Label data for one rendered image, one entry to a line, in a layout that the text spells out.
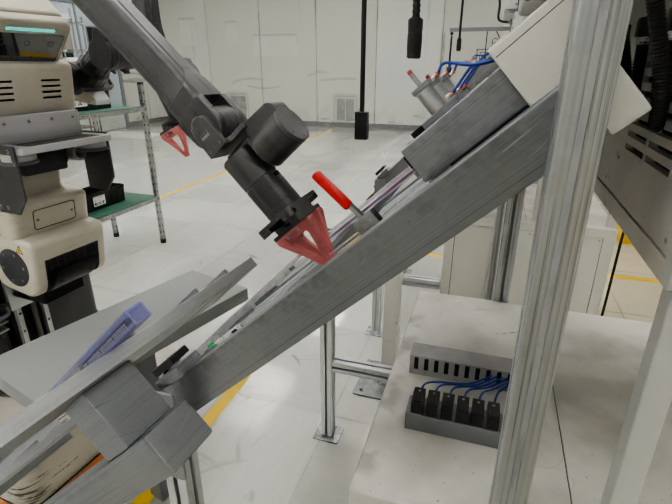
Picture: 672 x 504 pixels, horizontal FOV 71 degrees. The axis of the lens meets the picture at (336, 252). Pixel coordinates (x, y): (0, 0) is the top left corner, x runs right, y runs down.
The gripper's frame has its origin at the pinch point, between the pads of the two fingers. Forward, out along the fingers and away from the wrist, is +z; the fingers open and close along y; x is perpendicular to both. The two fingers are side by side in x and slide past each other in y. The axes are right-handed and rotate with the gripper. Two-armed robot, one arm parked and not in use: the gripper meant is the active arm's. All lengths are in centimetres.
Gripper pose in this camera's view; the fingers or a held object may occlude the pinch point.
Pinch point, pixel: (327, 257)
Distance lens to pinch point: 69.0
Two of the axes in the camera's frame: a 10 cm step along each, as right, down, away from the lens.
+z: 6.4, 7.6, 0.8
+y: 3.1, -3.5, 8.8
